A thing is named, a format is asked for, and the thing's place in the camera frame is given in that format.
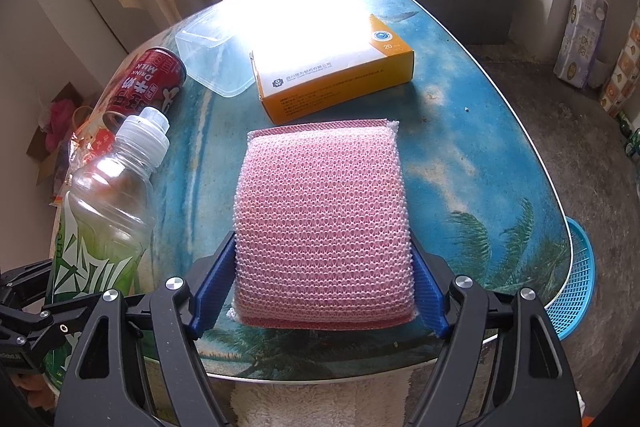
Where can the orange white medicine box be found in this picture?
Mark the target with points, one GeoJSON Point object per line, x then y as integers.
{"type": "Point", "coordinates": [322, 60]}

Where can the cardboard box with pink bag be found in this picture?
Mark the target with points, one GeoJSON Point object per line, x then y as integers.
{"type": "Point", "coordinates": [67, 111]}

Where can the blue plastic waste basket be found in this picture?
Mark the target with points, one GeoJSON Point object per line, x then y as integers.
{"type": "Point", "coordinates": [570, 306]}

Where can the green plastic drink bottle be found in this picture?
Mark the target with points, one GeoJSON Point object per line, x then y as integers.
{"type": "Point", "coordinates": [107, 214]}

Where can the pink scrubbing sponge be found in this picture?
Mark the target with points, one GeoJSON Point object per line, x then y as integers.
{"type": "Point", "coordinates": [321, 227]}

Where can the red printed plastic bag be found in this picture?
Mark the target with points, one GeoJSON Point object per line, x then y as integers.
{"type": "Point", "coordinates": [87, 139]}

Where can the red milk drink can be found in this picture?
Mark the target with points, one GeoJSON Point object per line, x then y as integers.
{"type": "Point", "coordinates": [153, 79]}

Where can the beach print folding table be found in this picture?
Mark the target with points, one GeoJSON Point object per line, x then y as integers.
{"type": "Point", "coordinates": [477, 192]}

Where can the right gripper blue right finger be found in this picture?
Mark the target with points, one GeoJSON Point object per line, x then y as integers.
{"type": "Point", "coordinates": [431, 278]}

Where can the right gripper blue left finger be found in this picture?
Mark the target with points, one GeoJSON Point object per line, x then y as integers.
{"type": "Point", "coordinates": [210, 279]}

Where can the toilet paper roll pack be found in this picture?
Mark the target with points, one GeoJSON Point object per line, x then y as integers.
{"type": "Point", "coordinates": [580, 42]}

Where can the green glass bottle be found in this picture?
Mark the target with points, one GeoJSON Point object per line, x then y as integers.
{"type": "Point", "coordinates": [631, 137]}

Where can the clear plastic food container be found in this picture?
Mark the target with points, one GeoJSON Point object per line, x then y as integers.
{"type": "Point", "coordinates": [216, 57]}

